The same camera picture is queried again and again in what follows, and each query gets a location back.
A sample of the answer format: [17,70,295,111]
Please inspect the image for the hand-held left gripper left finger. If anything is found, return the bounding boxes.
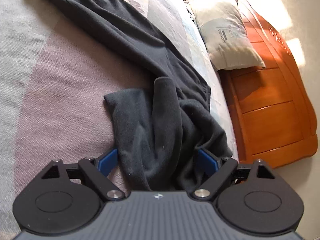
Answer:
[41,148,125,202]

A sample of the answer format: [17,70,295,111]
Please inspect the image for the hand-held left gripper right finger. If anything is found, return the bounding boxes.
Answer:
[191,148,275,202]

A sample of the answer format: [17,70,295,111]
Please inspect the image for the dark grey pants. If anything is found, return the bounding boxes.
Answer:
[26,0,234,192]

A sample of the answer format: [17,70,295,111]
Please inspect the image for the patchwork floral bed sheet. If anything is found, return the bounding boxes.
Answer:
[0,0,238,230]

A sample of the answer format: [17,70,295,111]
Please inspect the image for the wooden headboard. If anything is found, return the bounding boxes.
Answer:
[217,0,318,169]

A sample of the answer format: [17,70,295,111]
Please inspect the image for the large beige printed pillow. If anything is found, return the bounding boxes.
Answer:
[192,0,266,71]

